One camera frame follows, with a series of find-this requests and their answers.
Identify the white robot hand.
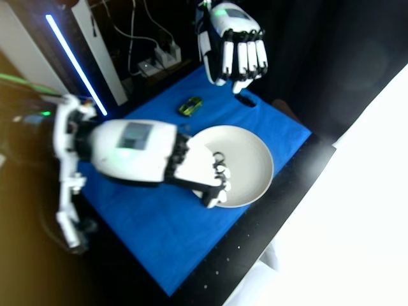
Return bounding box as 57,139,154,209
90,119,233,210
196,1,269,95

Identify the green toy car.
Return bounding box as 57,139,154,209
177,96,203,117

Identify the white cable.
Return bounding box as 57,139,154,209
139,0,176,48
102,0,160,77

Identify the white power adapter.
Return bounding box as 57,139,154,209
154,43,182,67

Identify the glowing LED strip light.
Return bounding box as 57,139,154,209
44,13,108,117

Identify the blue cloth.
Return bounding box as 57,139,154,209
78,65,312,297

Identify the green cable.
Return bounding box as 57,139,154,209
0,72,63,98

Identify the white cabinet panel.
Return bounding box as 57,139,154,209
70,0,129,106

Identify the white round plate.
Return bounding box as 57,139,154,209
187,124,275,210

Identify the white power strip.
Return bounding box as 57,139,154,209
136,58,164,78

